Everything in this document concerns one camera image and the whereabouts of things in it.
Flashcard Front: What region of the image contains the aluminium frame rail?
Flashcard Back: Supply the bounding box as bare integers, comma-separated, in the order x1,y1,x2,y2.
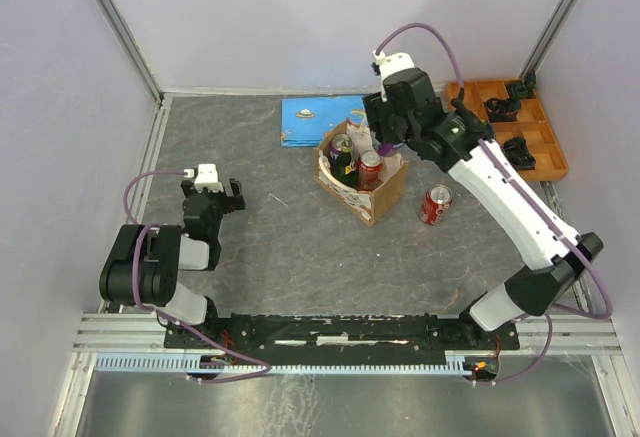
73,313,622,356

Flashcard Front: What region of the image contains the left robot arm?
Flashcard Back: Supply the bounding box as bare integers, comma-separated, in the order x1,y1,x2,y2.
99,178,246,347

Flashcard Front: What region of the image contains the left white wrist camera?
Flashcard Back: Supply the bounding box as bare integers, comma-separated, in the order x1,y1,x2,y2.
194,164,224,193

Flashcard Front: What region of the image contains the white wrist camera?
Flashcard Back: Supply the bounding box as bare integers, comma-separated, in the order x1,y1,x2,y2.
373,51,415,81
194,164,224,193

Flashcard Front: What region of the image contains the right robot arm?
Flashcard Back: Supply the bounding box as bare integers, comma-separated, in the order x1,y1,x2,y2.
363,63,603,348

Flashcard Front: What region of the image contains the purple fanta can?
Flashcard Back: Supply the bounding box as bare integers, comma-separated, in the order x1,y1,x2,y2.
330,133,353,159
377,144,394,157

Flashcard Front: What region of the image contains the green glass bottle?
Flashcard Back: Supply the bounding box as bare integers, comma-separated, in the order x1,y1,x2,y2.
330,148,358,188

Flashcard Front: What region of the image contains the rolled dark sock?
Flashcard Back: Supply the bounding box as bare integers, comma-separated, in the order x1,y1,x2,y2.
484,97,521,123

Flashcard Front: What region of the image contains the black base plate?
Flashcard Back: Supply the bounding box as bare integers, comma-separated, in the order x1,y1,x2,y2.
163,310,521,358

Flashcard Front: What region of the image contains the blue patterned cloth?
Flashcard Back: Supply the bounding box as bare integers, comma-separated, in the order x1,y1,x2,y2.
281,95,372,147

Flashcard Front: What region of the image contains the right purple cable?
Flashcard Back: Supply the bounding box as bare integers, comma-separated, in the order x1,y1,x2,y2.
375,22,614,386

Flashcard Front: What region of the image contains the purple cable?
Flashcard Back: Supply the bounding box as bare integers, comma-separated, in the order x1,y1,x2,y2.
123,168,273,384
375,22,614,386

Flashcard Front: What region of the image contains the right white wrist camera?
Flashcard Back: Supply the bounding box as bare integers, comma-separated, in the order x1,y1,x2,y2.
373,51,415,81

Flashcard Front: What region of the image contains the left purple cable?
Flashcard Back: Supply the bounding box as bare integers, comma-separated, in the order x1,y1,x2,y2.
123,168,273,384

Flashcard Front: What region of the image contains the orange compartment tray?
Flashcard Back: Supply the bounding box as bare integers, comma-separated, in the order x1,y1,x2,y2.
464,79,569,182

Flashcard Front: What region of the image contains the rolled black sock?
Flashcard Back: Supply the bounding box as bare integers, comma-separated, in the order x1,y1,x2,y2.
502,137,536,171

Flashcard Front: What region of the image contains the blue cable duct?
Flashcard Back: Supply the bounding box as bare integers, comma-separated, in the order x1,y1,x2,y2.
94,352,471,376

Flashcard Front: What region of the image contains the red cola can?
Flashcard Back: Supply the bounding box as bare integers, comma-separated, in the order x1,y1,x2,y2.
420,185,453,225

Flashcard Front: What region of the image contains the dark sock in corner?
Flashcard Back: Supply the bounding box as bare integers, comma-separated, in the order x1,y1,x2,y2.
505,70,537,100

